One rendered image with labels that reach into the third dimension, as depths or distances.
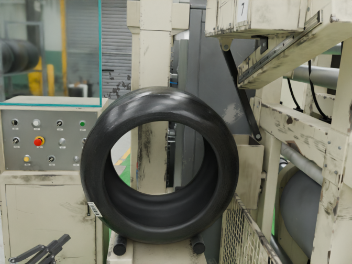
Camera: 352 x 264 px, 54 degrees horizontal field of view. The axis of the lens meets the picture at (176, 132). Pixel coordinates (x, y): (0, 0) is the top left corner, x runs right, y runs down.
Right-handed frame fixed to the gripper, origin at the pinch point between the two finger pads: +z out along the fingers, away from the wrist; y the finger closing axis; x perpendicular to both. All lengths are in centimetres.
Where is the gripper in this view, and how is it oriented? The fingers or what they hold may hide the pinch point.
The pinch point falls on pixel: (58, 243)
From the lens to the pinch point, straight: 118.0
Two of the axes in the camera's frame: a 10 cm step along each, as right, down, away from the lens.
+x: 6.7, -1.4, -7.3
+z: 5.9, -5.1, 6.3
